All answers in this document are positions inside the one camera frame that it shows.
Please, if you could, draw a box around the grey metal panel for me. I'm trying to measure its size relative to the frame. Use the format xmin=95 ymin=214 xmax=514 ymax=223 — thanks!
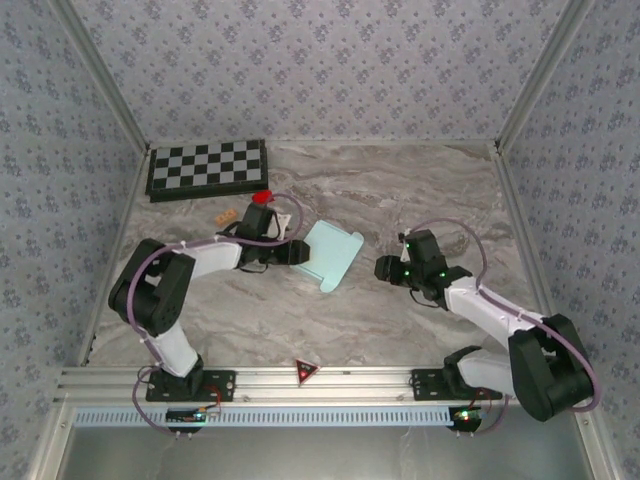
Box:
xmin=69 ymin=424 xmax=594 ymax=480

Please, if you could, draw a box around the light blue paper box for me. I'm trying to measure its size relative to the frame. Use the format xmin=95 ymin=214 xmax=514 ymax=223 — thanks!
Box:
xmin=288 ymin=219 xmax=365 ymax=295

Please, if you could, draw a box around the aluminium frame post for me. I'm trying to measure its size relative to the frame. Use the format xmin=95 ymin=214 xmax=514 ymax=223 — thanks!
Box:
xmin=497 ymin=0 xmax=599 ymax=151
xmin=47 ymin=0 xmax=151 ymax=151

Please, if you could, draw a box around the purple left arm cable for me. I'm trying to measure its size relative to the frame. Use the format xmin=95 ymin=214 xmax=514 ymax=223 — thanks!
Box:
xmin=128 ymin=192 xmax=306 ymax=441

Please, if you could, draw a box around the long aluminium cross rail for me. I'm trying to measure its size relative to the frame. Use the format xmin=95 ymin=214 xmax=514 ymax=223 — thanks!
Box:
xmin=54 ymin=366 xmax=599 ymax=405

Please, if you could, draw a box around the black and grey checkerboard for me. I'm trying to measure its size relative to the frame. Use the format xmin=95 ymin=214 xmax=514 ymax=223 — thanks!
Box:
xmin=144 ymin=138 xmax=269 ymax=204

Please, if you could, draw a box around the red triangle sign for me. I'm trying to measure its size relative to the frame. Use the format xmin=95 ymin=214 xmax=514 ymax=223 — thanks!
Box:
xmin=293 ymin=357 xmax=322 ymax=387

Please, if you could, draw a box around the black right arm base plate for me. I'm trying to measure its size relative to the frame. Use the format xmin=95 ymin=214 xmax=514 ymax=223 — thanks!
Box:
xmin=410 ymin=368 xmax=504 ymax=401

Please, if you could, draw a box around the slotted light blue cable duct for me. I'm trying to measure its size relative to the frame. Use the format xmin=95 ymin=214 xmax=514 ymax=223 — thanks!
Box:
xmin=73 ymin=405 xmax=451 ymax=427

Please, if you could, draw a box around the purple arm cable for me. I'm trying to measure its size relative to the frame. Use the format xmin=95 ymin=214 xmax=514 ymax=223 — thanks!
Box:
xmin=398 ymin=218 xmax=601 ymax=439
xmin=128 ymin=192 xmax=306 ymax=441

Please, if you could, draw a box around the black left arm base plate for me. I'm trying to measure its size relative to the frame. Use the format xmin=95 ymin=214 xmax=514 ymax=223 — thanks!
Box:
xmin=145 ymin=368 xmax=237 ymax=403

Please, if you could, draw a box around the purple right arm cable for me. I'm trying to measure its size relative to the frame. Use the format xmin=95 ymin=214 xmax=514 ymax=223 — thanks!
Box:
xmin=398 ymin=218 xmax=601 ymax=439

